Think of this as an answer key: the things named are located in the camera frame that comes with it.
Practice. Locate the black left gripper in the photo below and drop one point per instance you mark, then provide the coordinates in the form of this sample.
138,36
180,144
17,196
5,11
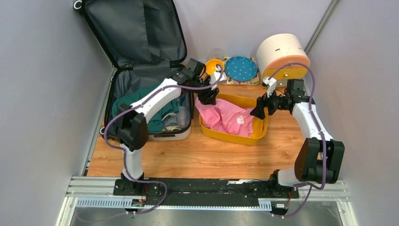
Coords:
209,98

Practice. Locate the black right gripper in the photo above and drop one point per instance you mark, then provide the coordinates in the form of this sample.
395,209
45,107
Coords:
258,111

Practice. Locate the yellow plastic basket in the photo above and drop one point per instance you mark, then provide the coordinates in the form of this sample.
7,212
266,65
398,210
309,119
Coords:
242,102

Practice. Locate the pink garment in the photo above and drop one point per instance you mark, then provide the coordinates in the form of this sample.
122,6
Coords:
229,118

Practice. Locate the dark green garment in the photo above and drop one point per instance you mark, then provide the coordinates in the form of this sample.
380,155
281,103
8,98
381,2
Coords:
155,124

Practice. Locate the black white space suitcase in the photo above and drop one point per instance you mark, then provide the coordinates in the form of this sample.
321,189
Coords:
143,40

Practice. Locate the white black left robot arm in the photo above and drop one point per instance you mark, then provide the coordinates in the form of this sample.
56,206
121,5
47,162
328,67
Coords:
131,120

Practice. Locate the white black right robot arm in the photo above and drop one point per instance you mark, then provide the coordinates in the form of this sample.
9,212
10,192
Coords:
319,161

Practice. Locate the small yellow bowl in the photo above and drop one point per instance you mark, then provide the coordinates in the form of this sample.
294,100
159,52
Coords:
211,66

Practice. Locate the floral placemat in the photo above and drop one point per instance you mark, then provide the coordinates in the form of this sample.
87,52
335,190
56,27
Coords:
230,81

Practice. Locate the blue dotted plate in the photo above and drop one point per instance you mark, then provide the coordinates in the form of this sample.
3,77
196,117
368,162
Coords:
241,68

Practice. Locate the clear drinking glass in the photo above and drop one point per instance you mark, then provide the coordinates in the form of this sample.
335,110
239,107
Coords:
216,53

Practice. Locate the cream round drawer cabinet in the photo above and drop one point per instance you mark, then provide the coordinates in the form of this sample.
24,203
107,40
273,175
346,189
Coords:
279,50

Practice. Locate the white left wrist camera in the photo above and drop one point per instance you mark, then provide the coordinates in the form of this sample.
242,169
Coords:
216,78

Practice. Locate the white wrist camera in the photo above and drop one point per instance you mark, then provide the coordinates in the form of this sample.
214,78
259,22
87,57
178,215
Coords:
270,84
216,78

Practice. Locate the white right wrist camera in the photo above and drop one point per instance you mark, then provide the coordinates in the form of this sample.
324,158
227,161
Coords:
270,84

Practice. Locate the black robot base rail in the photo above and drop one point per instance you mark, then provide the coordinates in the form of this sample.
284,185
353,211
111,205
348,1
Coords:
200,192

